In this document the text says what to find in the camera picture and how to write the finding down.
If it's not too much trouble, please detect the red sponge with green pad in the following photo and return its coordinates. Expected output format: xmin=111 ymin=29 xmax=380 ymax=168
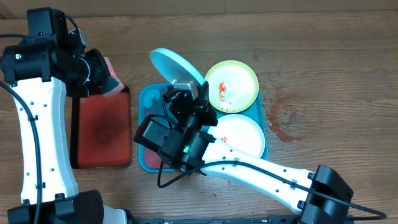
xmin=101 ymin=57 xmax=124 ymax=97

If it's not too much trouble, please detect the black rail at table edge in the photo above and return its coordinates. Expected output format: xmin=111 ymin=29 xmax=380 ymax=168
xmin=137 ymin=215 xmax=299 ymax=224

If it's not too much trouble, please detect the light blue plate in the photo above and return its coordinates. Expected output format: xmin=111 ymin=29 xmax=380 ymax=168
xmin=150 ymin=48 xmax=205 ymax=85

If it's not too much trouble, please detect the dark red tray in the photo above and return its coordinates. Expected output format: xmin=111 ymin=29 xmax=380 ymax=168
xmin=70 ymin=86 xmax=132 ymax=169

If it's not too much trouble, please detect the yellow-green plate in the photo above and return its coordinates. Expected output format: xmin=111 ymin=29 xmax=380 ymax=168
xmin=205 ymin=60 xmax=259 ymax=113

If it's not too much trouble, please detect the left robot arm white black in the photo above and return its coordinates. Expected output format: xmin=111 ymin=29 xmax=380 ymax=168
xmin=1 ymin=7 xmax=135 ymax=224

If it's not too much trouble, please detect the white plate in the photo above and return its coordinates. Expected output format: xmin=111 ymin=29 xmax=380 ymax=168
xmin=208 ymin=114 xmax=267 ymax=158

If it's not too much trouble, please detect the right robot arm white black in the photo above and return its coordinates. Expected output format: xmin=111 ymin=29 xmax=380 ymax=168
xmin=134 ymin=81 xmax=353 ymax=223

